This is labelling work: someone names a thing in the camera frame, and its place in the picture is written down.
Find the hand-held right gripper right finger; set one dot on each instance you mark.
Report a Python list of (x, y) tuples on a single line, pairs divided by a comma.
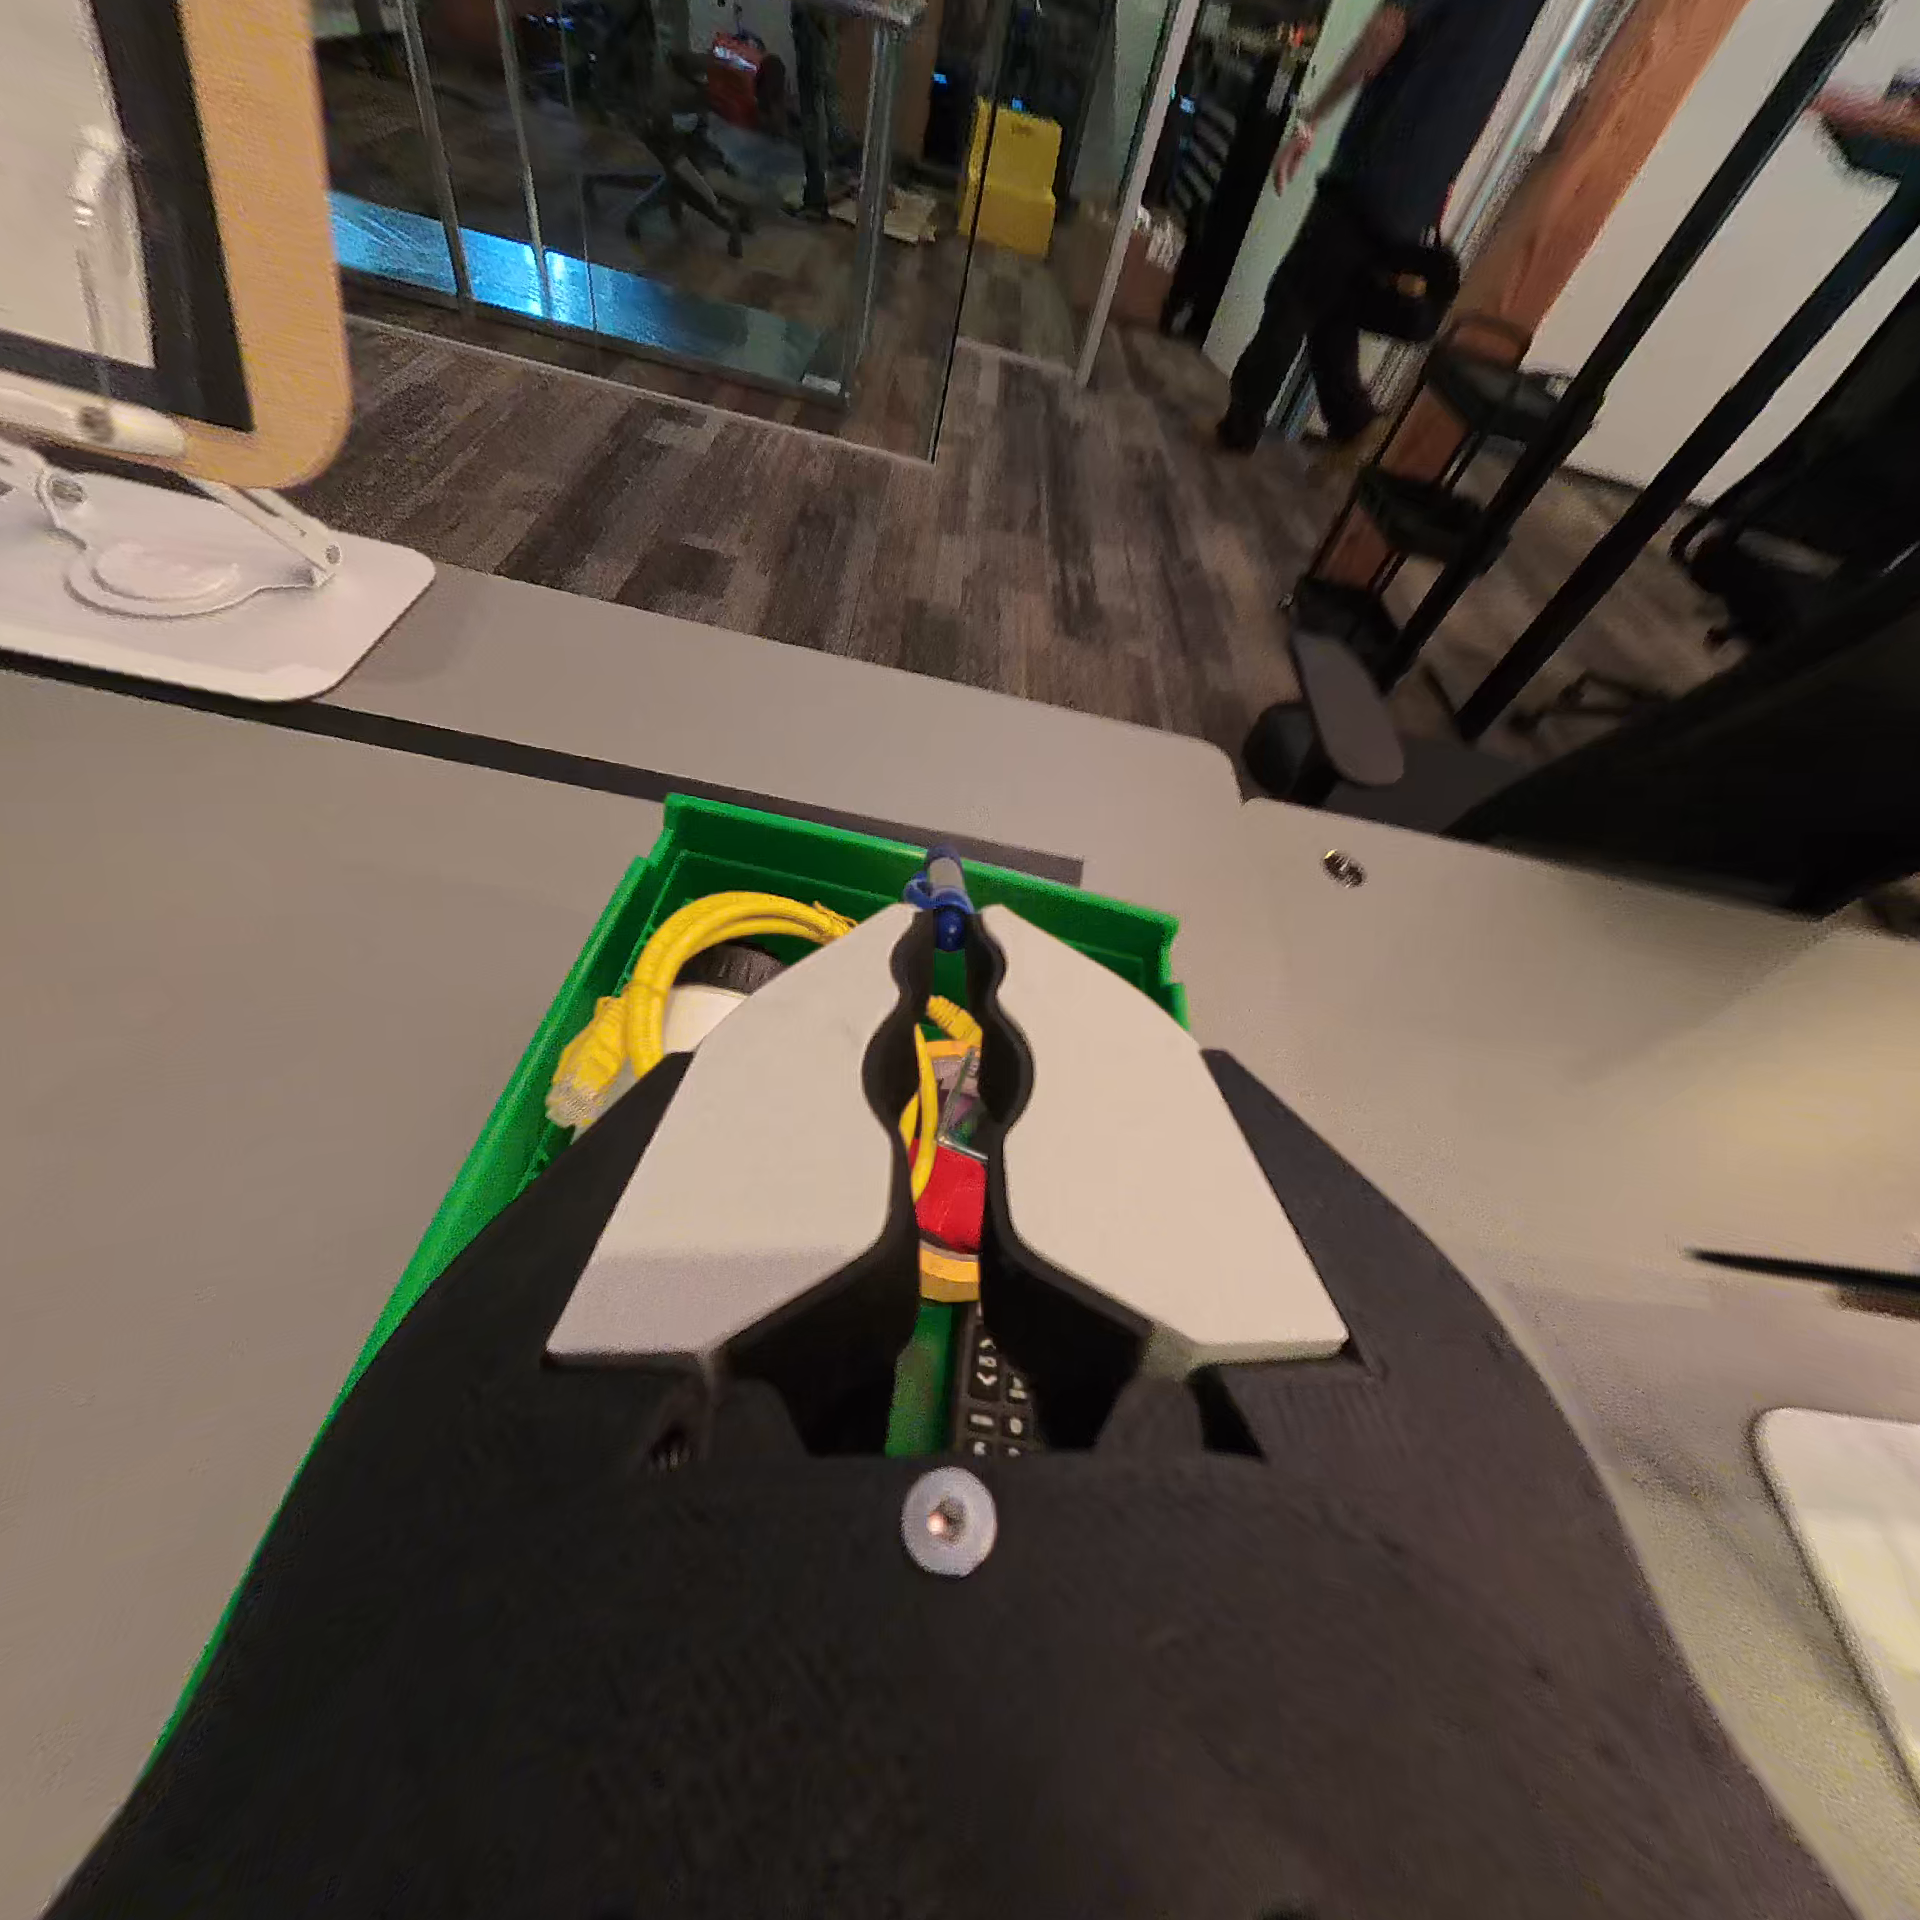
[(1156, 1184)]

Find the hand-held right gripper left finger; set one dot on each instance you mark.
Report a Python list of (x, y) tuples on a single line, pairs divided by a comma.
[(751, 1170)]

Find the green plastic bin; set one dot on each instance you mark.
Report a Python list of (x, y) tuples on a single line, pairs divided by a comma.
[(495, 1140)]

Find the blue pen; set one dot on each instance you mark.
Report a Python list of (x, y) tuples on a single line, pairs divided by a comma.
[(943, 908)]

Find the metal desk screw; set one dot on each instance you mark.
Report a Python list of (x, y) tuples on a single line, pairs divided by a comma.
[(1343, 867)]

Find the red and yellow button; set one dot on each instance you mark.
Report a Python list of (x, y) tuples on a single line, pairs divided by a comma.
[(949, 1200)]

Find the black keypad remote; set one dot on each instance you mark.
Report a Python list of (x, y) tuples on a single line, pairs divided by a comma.
[(991, 1394)]

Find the white pad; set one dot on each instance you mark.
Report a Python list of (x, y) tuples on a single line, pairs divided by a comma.
[(1861, 1560)]

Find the black rolling cart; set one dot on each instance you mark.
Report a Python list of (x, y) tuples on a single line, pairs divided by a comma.
[(1478, 397)]

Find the glass partition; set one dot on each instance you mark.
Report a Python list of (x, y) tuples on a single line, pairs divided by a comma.
[(630, 300)]

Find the black pole stand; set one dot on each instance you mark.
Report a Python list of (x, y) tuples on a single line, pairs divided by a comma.
[(1586, 405)]

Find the black office chair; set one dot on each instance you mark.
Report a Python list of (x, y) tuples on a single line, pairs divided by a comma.
[(674, 148), (1799, 524)]

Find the yellow plastic box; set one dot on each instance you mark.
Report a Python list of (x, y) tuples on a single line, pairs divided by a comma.
[(1009, 181)]

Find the wooden framed sign board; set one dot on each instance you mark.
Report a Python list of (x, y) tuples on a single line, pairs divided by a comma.
[(271, 225)]

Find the red bag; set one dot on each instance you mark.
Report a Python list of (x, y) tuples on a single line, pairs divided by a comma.
[(743, 82)]

